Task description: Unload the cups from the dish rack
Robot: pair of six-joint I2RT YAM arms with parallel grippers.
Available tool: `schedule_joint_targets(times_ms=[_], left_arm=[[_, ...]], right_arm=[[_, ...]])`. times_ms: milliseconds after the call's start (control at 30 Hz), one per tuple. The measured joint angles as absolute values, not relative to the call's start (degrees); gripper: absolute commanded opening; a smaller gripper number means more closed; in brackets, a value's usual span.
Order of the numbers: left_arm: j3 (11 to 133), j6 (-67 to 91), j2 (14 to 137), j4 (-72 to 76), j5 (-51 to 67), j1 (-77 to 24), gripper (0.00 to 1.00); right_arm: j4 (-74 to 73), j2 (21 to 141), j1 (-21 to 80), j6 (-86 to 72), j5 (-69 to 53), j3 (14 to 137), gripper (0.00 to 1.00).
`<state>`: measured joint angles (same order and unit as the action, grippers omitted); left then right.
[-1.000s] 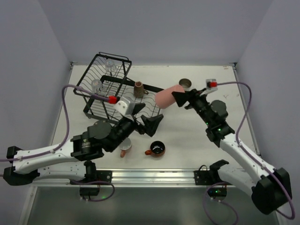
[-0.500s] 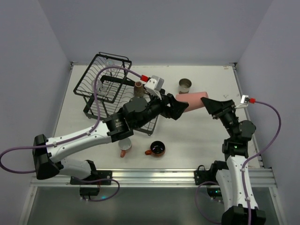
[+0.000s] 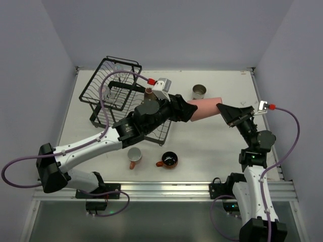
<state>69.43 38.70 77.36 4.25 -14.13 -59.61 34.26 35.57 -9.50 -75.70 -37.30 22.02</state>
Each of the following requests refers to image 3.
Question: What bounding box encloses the pink mug white inside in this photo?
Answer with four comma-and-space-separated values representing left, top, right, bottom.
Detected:
127, 147, 142, 170

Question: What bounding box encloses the white and brown cup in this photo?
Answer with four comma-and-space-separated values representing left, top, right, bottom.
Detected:
192, 84, 207, 100

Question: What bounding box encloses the clear glass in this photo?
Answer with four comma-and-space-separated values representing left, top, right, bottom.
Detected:
113, 63, 126, 79
98, 85, 113, 100

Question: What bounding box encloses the black wire dish rack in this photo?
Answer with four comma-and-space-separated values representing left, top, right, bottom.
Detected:
79, 55, 172, 147

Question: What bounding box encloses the left control box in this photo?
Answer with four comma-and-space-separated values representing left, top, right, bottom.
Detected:
85, 202, 107, 214

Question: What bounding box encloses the aluminium mounting rail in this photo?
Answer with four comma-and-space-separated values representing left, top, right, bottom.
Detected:
20, 181, 297, 241

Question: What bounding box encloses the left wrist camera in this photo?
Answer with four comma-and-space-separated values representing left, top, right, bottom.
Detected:
152, 78, 172, 101

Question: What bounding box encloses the clear glass near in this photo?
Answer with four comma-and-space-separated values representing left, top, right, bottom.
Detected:
98, 85, 113, 100

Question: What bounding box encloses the tall pink cup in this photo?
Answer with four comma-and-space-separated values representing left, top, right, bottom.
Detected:
187, 97, 222, 122

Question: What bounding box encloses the brown mug with handle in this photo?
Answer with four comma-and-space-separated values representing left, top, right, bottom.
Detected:
144, 88, 156, 100

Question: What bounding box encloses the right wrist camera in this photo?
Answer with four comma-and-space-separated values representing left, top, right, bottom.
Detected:
253, 100, 269, 116

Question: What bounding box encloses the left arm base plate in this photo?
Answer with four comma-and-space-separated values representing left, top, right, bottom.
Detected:
75, 183, 121, 199

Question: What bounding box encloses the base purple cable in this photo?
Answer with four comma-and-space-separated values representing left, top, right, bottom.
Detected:
88, 190, 131, 217
210, 194, 240, 241

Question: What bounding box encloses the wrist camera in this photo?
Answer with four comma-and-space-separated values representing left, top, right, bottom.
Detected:
253, 100, 269, 116
152, 78, 172, 101

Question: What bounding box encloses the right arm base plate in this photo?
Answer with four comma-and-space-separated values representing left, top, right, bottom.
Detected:
208, 183, 234, 200

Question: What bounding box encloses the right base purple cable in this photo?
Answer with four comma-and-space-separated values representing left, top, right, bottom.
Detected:
210, 194, 240, 241

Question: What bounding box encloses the right control box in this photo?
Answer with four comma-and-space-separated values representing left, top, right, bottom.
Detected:
222, 202, 240, 213

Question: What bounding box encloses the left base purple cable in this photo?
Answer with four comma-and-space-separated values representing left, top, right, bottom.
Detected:
88, 190, 131, 217

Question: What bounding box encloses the clear glass far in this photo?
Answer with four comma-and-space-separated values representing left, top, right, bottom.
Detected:
113, 63, 126, 79

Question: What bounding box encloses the control box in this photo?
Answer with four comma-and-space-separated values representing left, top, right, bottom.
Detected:
222, 202, 240, 213
85, 202, 107, 214

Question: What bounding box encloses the red orange mug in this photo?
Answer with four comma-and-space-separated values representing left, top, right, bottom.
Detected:
156, 151, 178, 169

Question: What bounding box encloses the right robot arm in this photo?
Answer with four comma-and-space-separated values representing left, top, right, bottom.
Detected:
217, 103, 288, 241

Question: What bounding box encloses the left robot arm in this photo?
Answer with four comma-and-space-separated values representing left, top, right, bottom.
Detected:
36, 94, 198, 193

